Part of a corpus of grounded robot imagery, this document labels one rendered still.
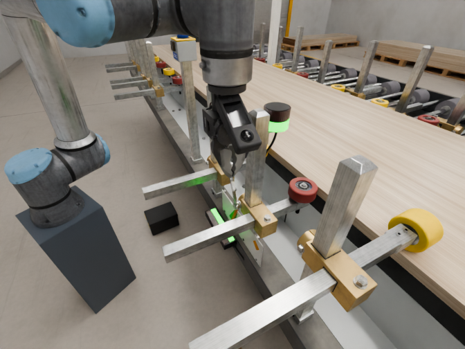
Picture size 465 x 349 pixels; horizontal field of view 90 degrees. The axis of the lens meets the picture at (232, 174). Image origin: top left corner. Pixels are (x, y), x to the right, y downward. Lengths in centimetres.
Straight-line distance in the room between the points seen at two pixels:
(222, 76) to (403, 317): 68
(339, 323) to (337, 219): 47
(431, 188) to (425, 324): 36
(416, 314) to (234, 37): 68
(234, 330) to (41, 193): 90
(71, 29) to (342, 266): 53
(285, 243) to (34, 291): 147
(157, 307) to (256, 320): 114
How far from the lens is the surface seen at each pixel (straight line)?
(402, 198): 78
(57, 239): 117
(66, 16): 40
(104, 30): 39
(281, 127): 54
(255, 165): 57
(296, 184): 70
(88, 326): 160
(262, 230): 63
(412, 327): 77
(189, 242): 60
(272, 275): 74
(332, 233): 42
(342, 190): 37
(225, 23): 40
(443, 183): 92
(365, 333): 83
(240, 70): 42
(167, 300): 151
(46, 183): 110
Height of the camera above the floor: 134
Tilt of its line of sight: 37 degrees down
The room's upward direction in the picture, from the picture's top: straight up
